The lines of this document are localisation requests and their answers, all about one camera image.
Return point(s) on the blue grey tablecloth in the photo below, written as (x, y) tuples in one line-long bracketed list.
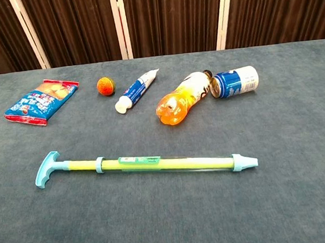
[(170, 211)]

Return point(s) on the blue white toothpaste tube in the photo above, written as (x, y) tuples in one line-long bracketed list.
[(135, 91)]

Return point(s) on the blue white drink can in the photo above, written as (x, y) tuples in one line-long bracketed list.
[(236, 81)]

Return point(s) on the blue red snack bag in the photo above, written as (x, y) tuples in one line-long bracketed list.
[(40, 103)]

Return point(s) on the orange drink plastic bottle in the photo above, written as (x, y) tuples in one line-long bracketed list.
[(178, 103)]

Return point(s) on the white screen frame post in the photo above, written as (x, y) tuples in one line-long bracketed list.
[(29, 33), (120, 22), (224, 13)]

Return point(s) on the small orange ball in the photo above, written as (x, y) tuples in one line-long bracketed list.
[(106, 86)]

